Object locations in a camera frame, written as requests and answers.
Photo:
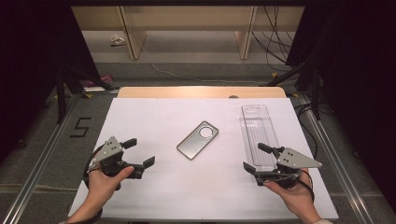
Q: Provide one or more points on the white table board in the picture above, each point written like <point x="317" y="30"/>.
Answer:
<point x="155" y="193"/>

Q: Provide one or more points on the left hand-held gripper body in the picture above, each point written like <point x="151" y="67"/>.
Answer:
<point x="107" y="152"/>

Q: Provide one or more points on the person's left hand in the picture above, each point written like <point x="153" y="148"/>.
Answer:
<point x="104" y="185"/>

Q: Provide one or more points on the flat white book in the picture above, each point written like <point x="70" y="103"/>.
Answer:
<point x="93" y="89"/>

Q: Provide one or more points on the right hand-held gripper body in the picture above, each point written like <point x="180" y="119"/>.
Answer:
<point x="292" y="158"/>

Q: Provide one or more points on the light wooden table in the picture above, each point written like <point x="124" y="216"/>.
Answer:
<point x="186" y="92"/>

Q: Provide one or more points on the light wooden shelf unit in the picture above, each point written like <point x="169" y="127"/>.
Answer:
<point x="186" y="18"/>

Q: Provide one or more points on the clear plastic tray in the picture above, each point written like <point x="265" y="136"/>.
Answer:
<point x="258" y="130"/>

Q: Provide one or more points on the yellow tape piece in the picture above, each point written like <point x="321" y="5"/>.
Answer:
<point x="88" y="95"/>
<point x="294" y="95"/>
<point x="274" y="75"/>

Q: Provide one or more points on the crumpled white paper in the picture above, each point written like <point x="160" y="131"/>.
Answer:
<point x="117" y="39"/>

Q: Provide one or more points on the small dark round object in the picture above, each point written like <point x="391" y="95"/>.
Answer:
<point x="233" y="97"/>

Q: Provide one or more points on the metal floor rail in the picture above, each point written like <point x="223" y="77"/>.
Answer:
<point x="340" y="174"/>
<point x="37" y="174"/>

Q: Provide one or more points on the grey phone case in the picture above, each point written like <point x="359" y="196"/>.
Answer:
<point x="193" y="144"/>

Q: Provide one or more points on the black metal stand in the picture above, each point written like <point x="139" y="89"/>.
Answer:
<point x="60" y="93"/>
<point x="316" y="93"/>

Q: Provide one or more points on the pink object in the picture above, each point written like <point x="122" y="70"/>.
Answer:
<point x="106" y="78"/>

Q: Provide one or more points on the person's right hand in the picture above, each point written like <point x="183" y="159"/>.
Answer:
<point x="295" y="197"/>

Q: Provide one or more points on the dark curtain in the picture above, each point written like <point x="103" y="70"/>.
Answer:
<point x="358" y="77"/>
<point x="28" y="62"/>

